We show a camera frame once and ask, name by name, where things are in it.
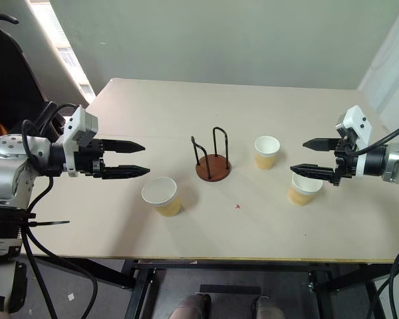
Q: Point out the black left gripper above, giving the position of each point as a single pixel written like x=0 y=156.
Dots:
x=88 y=159

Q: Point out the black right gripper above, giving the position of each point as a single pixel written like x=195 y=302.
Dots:
x=346 y=163

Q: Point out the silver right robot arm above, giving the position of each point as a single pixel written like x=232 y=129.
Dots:
x=397 y=163

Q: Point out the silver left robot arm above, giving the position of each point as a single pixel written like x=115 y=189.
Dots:
x=6 y=166

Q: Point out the yellow ribbed paper cup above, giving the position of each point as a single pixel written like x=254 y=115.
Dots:
x=266 y=156
x=301 y=196
x=166 y=202

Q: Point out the bright window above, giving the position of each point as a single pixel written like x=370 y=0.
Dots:
x=63 y=43

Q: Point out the black chair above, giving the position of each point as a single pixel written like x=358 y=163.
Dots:
x=10 y=76

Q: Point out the dark rounded foot shape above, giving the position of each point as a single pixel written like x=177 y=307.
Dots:
x=193 y=307
x=266 y=307

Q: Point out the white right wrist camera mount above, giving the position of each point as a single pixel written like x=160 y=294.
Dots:
x=357 y=123

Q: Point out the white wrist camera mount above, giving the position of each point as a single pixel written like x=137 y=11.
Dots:
x=357 y=123
x=74 y=133

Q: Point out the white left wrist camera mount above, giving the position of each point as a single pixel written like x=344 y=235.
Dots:
x=74 y=133

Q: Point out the black metal table frame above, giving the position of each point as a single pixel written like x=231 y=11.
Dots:
x=219 y=266

